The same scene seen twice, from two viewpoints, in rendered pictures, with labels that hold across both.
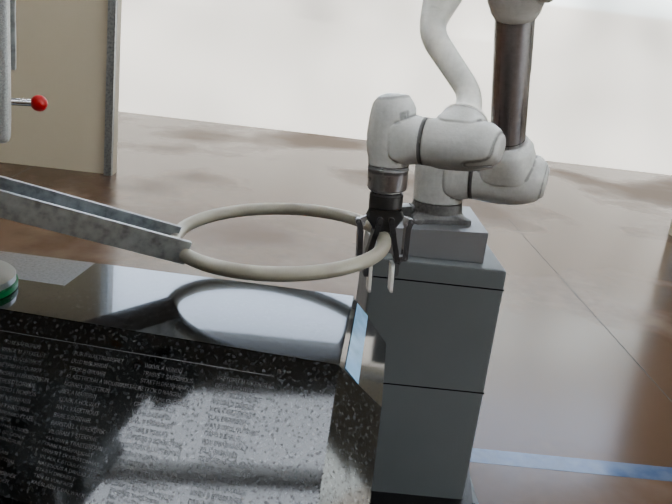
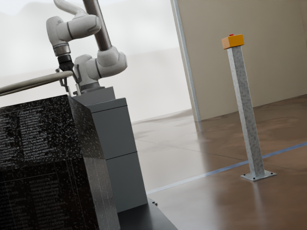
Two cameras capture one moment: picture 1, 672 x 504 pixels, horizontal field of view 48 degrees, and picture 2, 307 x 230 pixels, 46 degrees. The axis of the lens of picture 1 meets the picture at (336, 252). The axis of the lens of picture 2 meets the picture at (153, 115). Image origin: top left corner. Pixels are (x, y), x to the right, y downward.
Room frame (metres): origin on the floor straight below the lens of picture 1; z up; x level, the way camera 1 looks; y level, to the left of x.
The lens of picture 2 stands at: (-0.42, 0.11, 0.81)
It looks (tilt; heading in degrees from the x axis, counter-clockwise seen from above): 4 degrees down; 343
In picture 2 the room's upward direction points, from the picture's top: 12 degrees counter-clockwise
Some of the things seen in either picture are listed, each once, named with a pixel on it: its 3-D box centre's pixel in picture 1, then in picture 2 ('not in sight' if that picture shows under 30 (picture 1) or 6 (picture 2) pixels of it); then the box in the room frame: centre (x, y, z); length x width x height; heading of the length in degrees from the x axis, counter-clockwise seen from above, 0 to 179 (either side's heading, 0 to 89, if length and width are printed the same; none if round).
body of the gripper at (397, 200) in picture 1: (385, 210); (66, 63); (1.63, -0.10, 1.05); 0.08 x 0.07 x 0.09; 99
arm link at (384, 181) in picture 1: (387, 178); (62, 50); (1.63, -0.09, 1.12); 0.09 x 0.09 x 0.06
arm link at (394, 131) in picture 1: (397, 129); (58, 30); (1.63, -0.10, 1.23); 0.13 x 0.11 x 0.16; 70
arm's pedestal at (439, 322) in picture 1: (413, 358); (104, 155); (2.29, -0.30, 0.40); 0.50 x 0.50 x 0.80; 3
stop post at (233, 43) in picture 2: not in sight; (245, 107); (2.00, -1.37, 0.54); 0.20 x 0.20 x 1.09; 86
